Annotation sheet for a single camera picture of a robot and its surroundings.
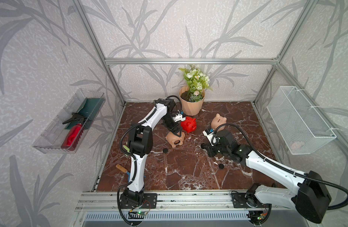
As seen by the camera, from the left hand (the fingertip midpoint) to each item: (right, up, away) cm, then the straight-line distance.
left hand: (175, 131), depth 92 cm
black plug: (-7, -13, +2) cm, 15 cm away
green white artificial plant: (+14, +32, +2) cm, 35 cm away
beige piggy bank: (0, -5, -4) cm, 7 cm away
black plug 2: (+16, -7, -13) cm, 22 cm away
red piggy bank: (+9, +4, +3) cm, 10 cm away
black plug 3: (+28, -21, -6) cm, 36 cm away
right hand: (+16, -7, -11) cm, 21 cm away
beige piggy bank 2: (+29, +7, +4) cm, 30 cm away
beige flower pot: (+11, +20, +5) cm, 23 cm away
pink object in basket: (+62, -5, -21) cm, 66 cm away
